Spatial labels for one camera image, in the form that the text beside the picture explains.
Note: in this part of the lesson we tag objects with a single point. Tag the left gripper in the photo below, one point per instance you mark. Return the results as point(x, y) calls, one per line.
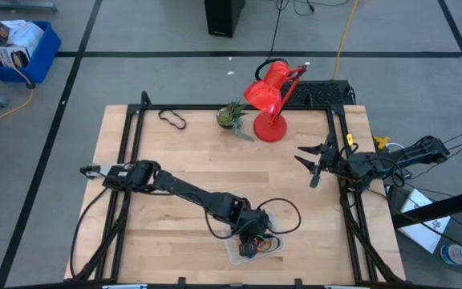
point(255, 225)

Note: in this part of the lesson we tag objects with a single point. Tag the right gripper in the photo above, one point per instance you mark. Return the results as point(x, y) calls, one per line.
point(331, 158)

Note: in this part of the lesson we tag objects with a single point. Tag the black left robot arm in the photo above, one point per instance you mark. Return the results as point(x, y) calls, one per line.
point(191, 192)

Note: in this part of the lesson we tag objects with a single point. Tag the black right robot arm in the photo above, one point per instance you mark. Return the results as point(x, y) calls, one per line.
point(415, 154)

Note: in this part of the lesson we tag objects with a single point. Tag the clear plastic bin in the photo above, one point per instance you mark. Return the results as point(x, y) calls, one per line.
point(235, 257)

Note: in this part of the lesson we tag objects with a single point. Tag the orange wide rubber band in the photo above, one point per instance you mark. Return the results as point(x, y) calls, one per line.
point(272, 245)

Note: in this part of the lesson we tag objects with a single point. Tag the black thin rubber band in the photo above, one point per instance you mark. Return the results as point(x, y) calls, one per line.
point(160, 115)

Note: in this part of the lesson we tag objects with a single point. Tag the blue plastic storage bin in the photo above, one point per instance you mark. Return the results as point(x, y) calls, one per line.
point(42, 60)

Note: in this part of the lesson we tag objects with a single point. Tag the yellow tag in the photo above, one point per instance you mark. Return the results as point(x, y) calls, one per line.
point(349, 139)

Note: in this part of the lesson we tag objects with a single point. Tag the yellow connector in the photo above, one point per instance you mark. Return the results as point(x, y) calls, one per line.
point(381, 141)

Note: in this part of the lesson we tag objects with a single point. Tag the red desk lamp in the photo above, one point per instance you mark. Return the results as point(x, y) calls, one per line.
point(269, 96)

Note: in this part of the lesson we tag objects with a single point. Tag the small potted green plant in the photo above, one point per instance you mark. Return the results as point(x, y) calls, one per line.
point(229, 116)

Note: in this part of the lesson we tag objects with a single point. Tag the white printed paper sheet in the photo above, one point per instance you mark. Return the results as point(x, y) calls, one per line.
point(423, 225)

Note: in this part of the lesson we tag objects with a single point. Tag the black metal bar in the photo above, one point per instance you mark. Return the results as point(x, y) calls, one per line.
point(435, 209)

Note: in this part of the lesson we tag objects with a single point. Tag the black computer tower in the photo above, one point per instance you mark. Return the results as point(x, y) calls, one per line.
point(223, 16)

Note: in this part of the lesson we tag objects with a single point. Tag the white bottle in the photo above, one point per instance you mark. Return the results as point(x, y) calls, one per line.
point(461, 254)

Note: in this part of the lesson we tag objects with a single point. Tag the white printed cardboard box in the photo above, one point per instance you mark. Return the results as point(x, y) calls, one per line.
point(30, 38)
point(10, 56)
point(8, 32)

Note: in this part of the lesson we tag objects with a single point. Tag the black aluminium table frame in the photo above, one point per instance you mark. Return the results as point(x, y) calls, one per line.
point(203, 107)

